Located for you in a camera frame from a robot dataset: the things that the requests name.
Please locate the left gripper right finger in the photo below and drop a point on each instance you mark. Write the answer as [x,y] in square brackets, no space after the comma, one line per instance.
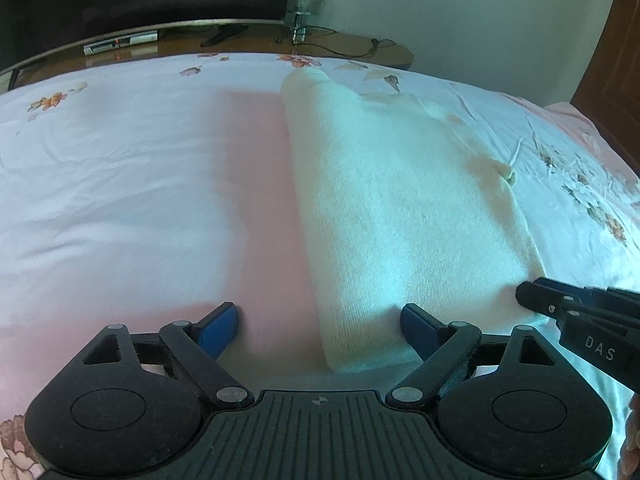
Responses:
[446,351]

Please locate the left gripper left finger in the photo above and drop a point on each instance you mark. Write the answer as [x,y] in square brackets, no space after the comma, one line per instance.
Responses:
[194,348]

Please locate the white knit sweater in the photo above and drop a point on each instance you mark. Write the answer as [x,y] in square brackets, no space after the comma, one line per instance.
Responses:
[400,203]

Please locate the person's right hand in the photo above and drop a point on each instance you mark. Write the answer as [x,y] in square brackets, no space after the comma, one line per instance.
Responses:
[628,463]

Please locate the brown wooden door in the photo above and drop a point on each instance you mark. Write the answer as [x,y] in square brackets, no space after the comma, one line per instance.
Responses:
[609,91]

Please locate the silver set-top box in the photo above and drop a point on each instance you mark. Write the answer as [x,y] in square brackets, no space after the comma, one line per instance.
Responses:
[119,42]

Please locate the black remote control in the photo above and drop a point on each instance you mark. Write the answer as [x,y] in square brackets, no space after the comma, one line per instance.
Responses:
[224,33]

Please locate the wooden tv console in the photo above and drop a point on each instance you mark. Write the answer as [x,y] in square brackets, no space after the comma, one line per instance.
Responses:
[320,42]

